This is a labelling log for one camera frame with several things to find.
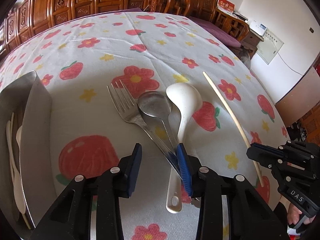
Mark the silver metal fork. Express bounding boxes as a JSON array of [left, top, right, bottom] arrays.
[[107, 80, 182, 178]]

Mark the silver metal spoon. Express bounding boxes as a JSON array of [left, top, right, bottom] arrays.
[[138, 91, 178, 152]]

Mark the white ceramic soup spoon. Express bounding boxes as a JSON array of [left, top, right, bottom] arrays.
[[166, 83, 203, 214]]

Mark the wooden chopstick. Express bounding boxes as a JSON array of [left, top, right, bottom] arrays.
[[202, 71, 265, 188]]

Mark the person's right hand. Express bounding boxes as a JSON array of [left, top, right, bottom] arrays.
[[287, 203, 315, 225]]

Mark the metal utensil tray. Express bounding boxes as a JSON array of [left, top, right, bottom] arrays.
[[1, 71, 56, 239]]

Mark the white spoon in tray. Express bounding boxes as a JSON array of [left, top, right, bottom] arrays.
[[16, 126, 26, 214]]

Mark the floral strawberry tablecloth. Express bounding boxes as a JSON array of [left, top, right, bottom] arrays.
[[1, 12, 287, 239]]

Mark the chopstick in tray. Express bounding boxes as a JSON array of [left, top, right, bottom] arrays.
[[6, 112, 31, 230]]

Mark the wooden side table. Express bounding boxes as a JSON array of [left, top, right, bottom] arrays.
[[212, 8, 264, 58]]

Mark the purple seat cushion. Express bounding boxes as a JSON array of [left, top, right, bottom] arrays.
[[189, 16, 241, 48]]

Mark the white router box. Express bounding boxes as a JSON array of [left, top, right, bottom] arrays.
[[249, 20, 267, 36]]

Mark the wooden armchair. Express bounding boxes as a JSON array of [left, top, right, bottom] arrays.
[[143, 0, 193, 17]]

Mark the red gift box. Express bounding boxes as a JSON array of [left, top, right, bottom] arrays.
[[217, 0, 235, 15]]

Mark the white wall panel box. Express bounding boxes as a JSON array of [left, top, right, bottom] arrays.
[[257, 29, 284, 64]]

